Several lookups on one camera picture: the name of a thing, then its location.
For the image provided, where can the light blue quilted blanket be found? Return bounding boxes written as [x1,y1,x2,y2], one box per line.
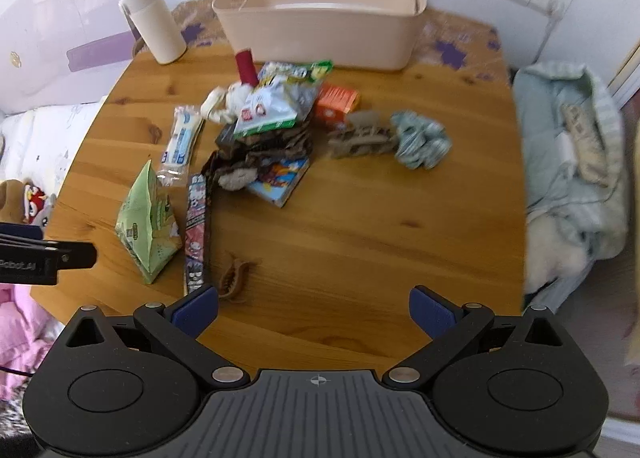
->
[512,60,632,309]

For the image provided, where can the small brown hair claw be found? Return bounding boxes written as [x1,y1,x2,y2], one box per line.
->
[217,253,258,303]

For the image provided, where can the blue cartoon booklet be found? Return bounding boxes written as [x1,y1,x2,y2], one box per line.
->
[246,157,311,209]

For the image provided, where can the orange plastic box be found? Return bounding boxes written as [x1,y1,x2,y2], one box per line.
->
[314,84,361,126]

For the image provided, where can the brown plush bear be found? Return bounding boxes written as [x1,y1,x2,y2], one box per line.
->
[0,179,28,225]

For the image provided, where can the blue green scrunchie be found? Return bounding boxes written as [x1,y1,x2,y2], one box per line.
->
[390,110,453,169]

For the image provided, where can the white green snack bag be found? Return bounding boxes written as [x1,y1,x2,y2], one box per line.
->
[232,60,333,139]

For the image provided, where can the purple flower table mat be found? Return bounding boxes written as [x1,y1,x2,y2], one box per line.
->
[132,0,511,84]

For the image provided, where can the wooden desk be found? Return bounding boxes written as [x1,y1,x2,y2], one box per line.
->
[30,0,526,389]

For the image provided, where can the cream door frame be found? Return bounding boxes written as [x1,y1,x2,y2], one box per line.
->
[606,40,640,111]

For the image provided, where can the taupe hair claw clip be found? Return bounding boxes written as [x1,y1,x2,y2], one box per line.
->
[327,110,398,159]

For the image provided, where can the white plush toy red bow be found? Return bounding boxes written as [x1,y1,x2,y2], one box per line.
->
[201,48,261,126]

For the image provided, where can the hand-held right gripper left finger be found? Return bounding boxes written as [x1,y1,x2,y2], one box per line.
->
[55,286,251,391]

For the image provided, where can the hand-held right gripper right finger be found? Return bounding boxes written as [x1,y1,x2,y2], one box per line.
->
[382,286,581,391]

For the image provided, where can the brown plaid cloth bow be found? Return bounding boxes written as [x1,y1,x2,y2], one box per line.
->
[202,118,316,193]

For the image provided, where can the white thermos bottle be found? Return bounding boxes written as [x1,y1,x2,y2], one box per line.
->
[118,0,187,64]

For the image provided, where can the long cartoon strip packet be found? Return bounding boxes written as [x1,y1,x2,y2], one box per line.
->
[182,150,221,296]

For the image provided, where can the lavender board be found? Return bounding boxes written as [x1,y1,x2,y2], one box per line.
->
[0,0,138,113]

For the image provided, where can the beige plastic storage basket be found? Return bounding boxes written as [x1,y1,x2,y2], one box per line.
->
[212,0,428,71]

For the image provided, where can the pink cloth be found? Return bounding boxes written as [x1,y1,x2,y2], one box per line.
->
[0,283,63,379]

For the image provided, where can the beige remote control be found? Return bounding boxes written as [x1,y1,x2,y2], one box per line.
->
[560,102,606,183]

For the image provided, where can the clear blue white packet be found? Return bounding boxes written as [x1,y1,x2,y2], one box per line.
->
[159,105,205,187]

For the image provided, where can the green triangular snack packet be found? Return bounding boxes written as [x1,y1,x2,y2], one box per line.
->
[115,159,183,285]

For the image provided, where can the white bedding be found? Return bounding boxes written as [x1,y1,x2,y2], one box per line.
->
[0,98,108,239]

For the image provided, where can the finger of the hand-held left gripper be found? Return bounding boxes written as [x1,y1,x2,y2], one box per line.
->
[0,223,98,270]

